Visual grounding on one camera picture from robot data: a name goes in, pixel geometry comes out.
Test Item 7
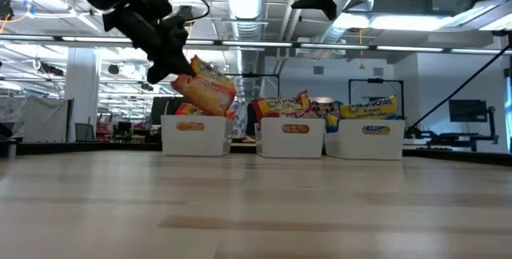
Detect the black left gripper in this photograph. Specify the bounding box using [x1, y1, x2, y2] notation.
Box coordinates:
[102, 7, 198, 86]

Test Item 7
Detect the red roast beef ramen packet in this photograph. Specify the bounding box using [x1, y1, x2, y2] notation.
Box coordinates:
[281, 123, 310, 134]
[250, 90, 312, 120]

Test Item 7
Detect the blue soy sauce ramen packet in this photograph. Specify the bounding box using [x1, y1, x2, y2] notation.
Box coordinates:
[362, 125, 391, 137]
[339, 95, 398, 122]
[326, 113, 342, 134]

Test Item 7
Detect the black computer monitor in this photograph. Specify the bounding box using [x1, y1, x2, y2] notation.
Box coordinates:
[150, 96, 174, 126]

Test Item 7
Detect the long horizontal light bar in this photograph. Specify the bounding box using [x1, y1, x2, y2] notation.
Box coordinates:
[0, 34, 512, 56]

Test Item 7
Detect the white plastic bin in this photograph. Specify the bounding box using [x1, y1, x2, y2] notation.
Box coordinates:
[324, 118, 406, 161]
[255, 116, 326, 159]
[160, 114, 234, 157]

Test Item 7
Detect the white building column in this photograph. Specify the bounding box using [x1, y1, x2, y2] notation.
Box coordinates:
[64, 46, 101, 132]

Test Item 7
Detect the black office chair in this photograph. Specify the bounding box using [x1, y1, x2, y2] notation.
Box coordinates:
[74, 122, 96, 142]

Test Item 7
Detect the dark dotted fabric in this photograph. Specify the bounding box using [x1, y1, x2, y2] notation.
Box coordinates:
[309, 96, 343, 120]

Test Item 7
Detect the grey fabric partition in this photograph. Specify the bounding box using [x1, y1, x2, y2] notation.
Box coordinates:
[0, 95, 70, 129]

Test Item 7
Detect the dark screen on stand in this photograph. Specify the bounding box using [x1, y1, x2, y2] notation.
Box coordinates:
[448, 98, 489, 123]

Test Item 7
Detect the black workstation table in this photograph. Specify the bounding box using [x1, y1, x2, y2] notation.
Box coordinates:
[403, 106, 500, 153]

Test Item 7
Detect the black overhead camera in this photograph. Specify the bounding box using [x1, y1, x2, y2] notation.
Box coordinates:
[178, 5, 196, 22]

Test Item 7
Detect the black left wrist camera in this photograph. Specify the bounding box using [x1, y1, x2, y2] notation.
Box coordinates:
[131, 0, 174, 23]

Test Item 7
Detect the black camera cable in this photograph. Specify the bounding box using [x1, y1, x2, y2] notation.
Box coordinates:
[166, 0, 211, 22]

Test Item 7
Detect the grey rectangular ceiling duct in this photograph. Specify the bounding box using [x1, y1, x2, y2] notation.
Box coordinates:
[339, 0, 459, 32]

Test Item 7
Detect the black gantry frame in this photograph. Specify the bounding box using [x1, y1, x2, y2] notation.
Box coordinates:
[348, 78, 406, 121]

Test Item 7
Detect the long black cable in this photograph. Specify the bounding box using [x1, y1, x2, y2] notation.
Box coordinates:
[404, 42, 512, 131]

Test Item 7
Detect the black table edge frame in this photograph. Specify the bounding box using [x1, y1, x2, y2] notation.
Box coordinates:
[0, 141, 512, 167]

